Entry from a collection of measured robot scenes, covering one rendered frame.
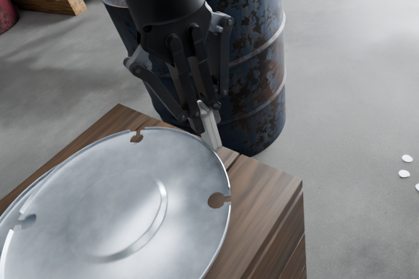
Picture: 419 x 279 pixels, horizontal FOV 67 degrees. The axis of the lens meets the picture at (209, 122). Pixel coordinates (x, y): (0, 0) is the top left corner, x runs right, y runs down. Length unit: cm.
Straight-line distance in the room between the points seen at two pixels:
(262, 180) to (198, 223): 10
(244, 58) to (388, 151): 46
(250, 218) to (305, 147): 55
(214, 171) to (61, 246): 20
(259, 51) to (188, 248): 47
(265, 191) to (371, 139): 58
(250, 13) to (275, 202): 39
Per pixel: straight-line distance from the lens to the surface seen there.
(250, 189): 41
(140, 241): 39
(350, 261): 75
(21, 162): 129
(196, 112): 38
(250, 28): 67
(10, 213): 54
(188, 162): 43
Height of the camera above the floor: 69
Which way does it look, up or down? 41 degrees down
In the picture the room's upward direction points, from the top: 17 degrees counter-clockwise
